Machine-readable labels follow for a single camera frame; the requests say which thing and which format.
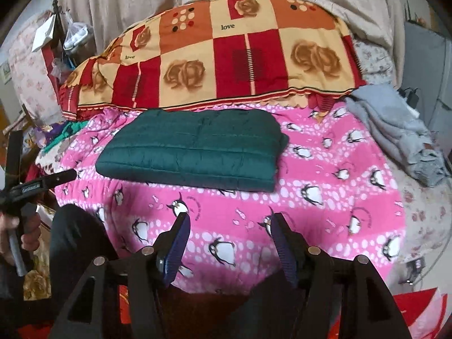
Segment pink penguin fleece blanket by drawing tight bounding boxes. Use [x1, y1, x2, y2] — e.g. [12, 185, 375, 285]
[36, 103, 406, 294]

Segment person's left hand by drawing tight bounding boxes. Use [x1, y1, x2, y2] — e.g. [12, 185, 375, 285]
[0, 212, 43, 266]

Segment floral covered bundle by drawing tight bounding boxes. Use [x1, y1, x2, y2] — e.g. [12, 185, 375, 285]
[8, 10, 63, 125]

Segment grey sweatshirt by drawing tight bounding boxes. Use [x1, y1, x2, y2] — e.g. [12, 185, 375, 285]
[345, 84, 451, 188]

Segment red cream rose blanket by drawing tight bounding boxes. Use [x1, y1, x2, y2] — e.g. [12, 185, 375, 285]
[57, 0, 364, 120]

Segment clear plastic bag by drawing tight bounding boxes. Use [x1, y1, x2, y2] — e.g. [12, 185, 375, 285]
[63, 11, 94, 54]

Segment dark green puffer jacket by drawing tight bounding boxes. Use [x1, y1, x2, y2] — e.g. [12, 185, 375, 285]
[95, 109, 289, 192]

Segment person's dark trouser leg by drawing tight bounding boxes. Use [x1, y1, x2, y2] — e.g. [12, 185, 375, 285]
[50, 204, 118, 310]

